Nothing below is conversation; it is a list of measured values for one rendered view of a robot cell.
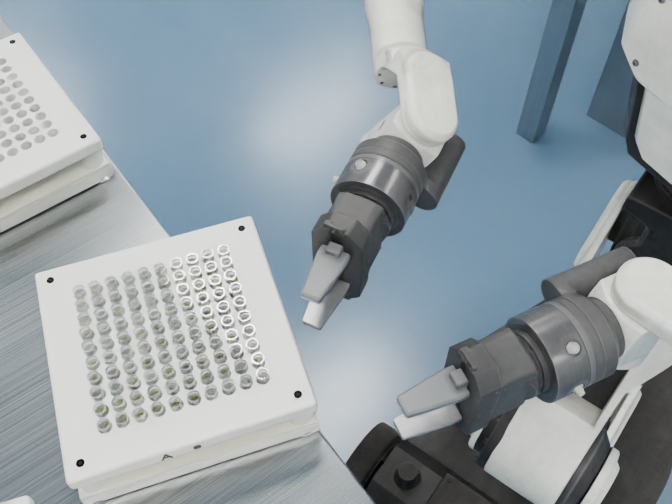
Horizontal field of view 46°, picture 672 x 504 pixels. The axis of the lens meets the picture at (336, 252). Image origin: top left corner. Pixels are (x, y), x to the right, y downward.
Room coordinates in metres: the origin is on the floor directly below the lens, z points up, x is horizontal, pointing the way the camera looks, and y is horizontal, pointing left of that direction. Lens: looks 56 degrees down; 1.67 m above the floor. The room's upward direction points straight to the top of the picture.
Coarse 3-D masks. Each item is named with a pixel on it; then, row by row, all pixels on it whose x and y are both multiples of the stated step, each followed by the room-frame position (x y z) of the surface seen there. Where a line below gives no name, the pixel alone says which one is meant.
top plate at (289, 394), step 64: (128, 256) 0.48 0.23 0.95; (256, 256) 0.48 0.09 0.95; (64, 320) 0.40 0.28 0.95; (128, 320) 0.40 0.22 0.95; (256, 320) 0.40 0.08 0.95; (64, 384) 0.33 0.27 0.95; (256, 384) 0.33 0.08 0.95; (64, 448) 0.26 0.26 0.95; (128, 448) 0.26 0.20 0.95; (192, 448) 0.27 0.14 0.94
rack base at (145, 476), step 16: (256, 432) 0.30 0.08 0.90; (272, 432) 0.30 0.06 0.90; (288, 432) 0.30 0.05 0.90; (304, 432) 0.30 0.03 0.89; (208, 448) 0.28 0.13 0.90; (224, 448) 0.28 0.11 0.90; (240, 448) 0.28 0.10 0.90; (256, 448) 0.29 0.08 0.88; (160, 464) 0.26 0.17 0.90; (176, 464) 0.26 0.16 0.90; (192, 464) 0.27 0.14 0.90; (208, 464) 0.27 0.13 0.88; (112, 480) 0.25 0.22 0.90; (128, 480) 0.25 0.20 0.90; (144, 480) 0.25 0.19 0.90; (160, 480) 0.25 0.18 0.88; (80, 496) 0.23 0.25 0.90; (96, 496) 0.23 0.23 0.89; (112, 496) 0.24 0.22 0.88
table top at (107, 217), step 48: (96, 192) 0.63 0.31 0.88; (0, 240) 0.55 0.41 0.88; (48, 240) 0.55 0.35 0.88; (96, 240) 0.55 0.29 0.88; (144, 240) 0.55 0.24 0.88; (0, 288) 0.48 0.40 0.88; (0, 336) 0.42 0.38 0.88; (0, 384) 0.36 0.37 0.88; (48, 384) 0.36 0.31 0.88; (0, 432) 0.31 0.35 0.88; (48, 432) 0.31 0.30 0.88; (0, 480) 0.26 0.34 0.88; (48, 480) 0.26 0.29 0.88; (192, 480) 0.26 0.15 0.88; (240, 480) 0.26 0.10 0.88; (288, 480) 0.26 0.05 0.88; (336, 480) 0.26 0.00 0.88
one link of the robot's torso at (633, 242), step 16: (640, 192) 0.58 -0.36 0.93; (656, 192) 0.58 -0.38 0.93; (624, 208) 0.58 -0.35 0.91; (640, 208) 0.57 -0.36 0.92; (656, 208) 0.56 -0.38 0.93; (656, 224) 0.55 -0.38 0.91; (624, 240) 0.57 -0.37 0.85; (640, 240) 0.56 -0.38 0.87; (656, 240) 0.55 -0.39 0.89; (640, 256) 0.55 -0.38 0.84; (656, 256) 0.54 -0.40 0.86
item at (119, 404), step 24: (216, 264) 0.46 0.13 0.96; (144, 288) 0.43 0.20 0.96; (168, 288) 0.43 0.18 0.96; (216, 288) 0.43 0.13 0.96; (96, 312) 0.41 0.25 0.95; (120, 312) 0.41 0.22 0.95; (168, 312) 0.41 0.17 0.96; (192, 312) 0.41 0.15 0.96; (120, 336) 0.38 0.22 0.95; (144, 336) 0.38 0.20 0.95; (192, 336) 0.38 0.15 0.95; (216, 336) 0.38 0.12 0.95; (144, 360) 0.36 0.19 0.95; (168, 360) 0.35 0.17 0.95; (216, 360) 0.35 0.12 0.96; (240, 360) 0.35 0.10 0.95; (120, 384) 0.32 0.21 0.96; (168, 384) 0.33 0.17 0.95; (192, 384) 0.32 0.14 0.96; (120, 408) 0.30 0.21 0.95
